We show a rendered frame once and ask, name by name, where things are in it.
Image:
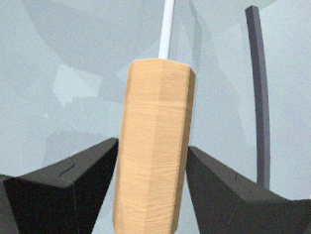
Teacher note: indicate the tool with tan handle and white shaft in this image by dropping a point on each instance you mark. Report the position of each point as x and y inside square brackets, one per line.
[154, 137]

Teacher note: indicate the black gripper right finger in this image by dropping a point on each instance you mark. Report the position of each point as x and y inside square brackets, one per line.
[225, 202]

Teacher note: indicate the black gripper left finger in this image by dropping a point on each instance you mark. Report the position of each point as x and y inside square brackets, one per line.
[63, 198]

